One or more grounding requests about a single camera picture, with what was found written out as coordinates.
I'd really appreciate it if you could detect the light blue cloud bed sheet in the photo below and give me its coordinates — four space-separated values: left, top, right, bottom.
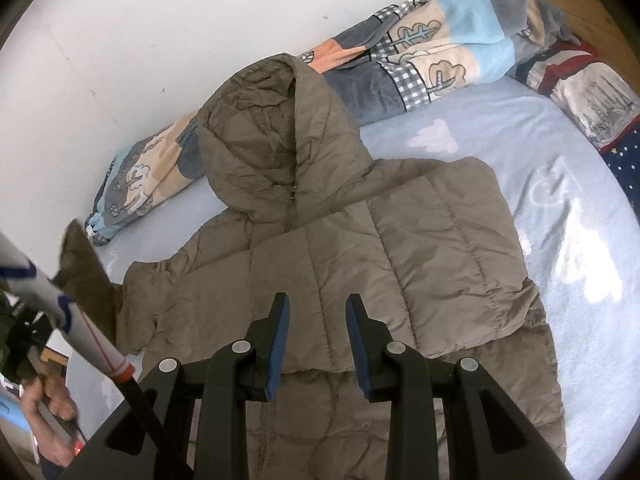
65 77 640 471

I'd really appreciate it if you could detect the printed pillow with navy edge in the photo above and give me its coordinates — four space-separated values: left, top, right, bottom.
515 40 640 206

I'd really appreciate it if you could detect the patchwork printed fleece blanket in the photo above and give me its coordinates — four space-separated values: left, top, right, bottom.
82 0 581 248

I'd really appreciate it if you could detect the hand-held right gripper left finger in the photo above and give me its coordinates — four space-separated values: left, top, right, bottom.
65 292 291 480

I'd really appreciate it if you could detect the black cable with white sleeve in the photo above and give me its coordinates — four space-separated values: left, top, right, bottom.
0 232 173 480

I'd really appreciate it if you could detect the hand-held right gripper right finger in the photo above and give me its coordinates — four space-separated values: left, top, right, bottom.
345 293 576 480

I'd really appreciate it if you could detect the olive hooded puffer jacket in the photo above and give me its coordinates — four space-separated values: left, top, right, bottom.
52 52 568 480

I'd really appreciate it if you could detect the person's left hand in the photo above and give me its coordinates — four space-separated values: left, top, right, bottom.
22 367 80 466

